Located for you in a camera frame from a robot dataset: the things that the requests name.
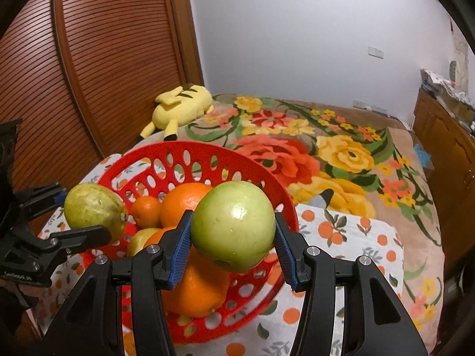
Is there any yellow-green oval fruit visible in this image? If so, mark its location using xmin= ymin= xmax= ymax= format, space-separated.
xmin=64 ymin=183 xmax=129 ymax=243

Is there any small tangerine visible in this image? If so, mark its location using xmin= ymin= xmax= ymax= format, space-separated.
xmin=143 ymin=225 xmax=177 ymax=248
xmin=130 ymin=196 xmax=163 ymax=228

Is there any small green apple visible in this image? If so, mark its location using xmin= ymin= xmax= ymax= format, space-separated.
xmin=127 ymin=227 xmax=160 ymax=257

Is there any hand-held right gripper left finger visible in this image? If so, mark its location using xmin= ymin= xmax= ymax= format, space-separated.
xmin=45 ymin=209 xmax=194 ymax=356

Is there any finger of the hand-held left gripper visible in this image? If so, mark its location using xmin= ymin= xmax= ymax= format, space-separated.
xmin=15 ymin=182 xmax=68 ymax=218
xmin=37 ymin=224 xmax=113 ymax=255

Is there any wooden cabinet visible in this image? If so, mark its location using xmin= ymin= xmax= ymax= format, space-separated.
xmin=412 ymin=89 xmax=475 ymax=268

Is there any brown louvered wardrobe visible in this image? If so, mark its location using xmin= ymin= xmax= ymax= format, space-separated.
xmin=0 ymin=0 xmax=205 ymax=342

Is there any orange-print white tablecloth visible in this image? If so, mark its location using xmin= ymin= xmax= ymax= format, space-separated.
xmin=35 ymin=152 xmax=405 ymax=356

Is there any blue cloth piece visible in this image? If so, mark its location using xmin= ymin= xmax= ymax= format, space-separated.
xmin=414 ymin=144 xmax=433 ymax=167

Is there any yellow plush toy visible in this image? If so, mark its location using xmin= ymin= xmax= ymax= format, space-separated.
xmin=139 ymin=83 xmax=214 ymax=142

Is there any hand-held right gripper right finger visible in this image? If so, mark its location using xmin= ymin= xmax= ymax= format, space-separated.
xmin=274 ymin=211 xmax=429 ymax=356

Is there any cream patterned curtain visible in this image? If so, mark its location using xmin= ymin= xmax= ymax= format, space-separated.
xmin=451 ymin=18 xmax=472 ymax=90

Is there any white wall outlet strip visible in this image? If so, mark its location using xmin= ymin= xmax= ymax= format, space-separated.
xmin=352 ymin=99 xmax=388 ymax=112

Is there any printed cloth pile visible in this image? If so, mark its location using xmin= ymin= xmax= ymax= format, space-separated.
xmin=419 ymin=67 xmax=475 ymax=101

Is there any large green apple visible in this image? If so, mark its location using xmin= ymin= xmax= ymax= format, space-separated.
xmin=190 ymin=181 xmax=277 ymax=273

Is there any large orange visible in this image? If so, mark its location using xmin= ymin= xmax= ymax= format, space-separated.
xmin=161 ymin=247 xmax=231 ymax=318
xmin=159 ymin=182 xmax=212 ymax=228

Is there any red perforated plastic basket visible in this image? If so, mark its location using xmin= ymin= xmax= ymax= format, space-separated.
xmin=82 ymin=142 xmax=299 ymax=345

